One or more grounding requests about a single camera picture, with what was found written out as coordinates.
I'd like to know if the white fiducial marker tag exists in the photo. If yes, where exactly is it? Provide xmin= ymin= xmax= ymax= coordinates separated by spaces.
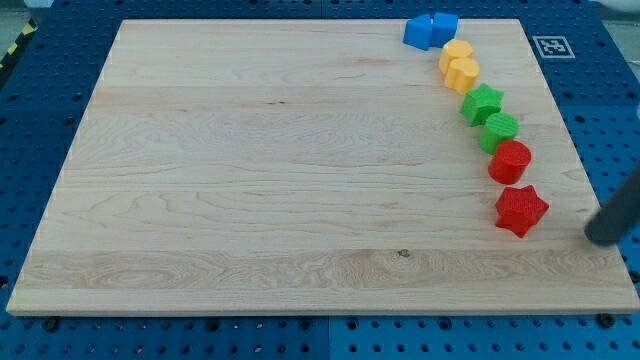
xmin=533 ymin=35 xmax=575 ymax=59

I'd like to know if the yellow block lower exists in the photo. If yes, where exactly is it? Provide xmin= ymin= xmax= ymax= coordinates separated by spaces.
xmin=444 ymin=58 xmax=480 ymax=95

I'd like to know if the green cylinder block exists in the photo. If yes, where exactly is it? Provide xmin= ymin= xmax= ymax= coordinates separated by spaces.
xmin=478 ymin=113 xmax=520 ymax=154

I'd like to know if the yellow block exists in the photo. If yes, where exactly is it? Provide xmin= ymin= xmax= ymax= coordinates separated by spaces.
xmin=438 ymin=39 xmax=474 ymax=75
xmin=444 ymin=58 xmax=480 ymax=95

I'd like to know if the red star block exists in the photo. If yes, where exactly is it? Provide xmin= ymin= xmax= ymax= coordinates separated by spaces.
xmin=495 ymin=185 xmax=550 ymax=238

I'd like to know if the blue block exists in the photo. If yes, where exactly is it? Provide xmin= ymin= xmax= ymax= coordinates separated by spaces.
xmin=431 ymin=12 xmax=459 ymax=48
xmin=403 ymin=14 xmax=433 ymax=51

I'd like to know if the dark grey robot pusher rod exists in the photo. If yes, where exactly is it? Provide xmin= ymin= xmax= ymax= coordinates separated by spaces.
xmin=584 ymin=167 xmax=639 ymax=246

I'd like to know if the green star block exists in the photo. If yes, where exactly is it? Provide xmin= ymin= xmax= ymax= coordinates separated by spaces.
xmin=460 ymin=83 xmax=504 ymax=127

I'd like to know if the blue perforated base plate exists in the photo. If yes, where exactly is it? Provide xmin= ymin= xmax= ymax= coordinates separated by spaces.
xmin=1 ymin=1 xmax=639 ymax=359

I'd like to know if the yellow block upper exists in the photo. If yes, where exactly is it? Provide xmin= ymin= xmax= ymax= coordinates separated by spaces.
xmin=438 ymin=39 xmax=474 ymax=75

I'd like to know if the blue block right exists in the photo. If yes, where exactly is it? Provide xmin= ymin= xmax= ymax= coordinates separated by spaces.
xmin=431 ymin=12 xmax=459 ymax=48

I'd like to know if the red cylinder block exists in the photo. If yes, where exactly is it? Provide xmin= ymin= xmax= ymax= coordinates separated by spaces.
xmin=488 ymin=140 xmax=532 ymax=185

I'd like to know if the blue block left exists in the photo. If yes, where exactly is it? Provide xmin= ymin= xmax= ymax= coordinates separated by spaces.
xmin=403 ymin=14 xmax=433 ymax=51

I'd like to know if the yellow black hazard tape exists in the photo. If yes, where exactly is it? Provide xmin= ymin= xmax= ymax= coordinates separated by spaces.
xmin=1 ymin=18 xmax=38 ymax=71

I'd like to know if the wooden board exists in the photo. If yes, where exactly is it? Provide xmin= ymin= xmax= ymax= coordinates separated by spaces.
xmin=7 ymin=19 xmax=639 ymax=317

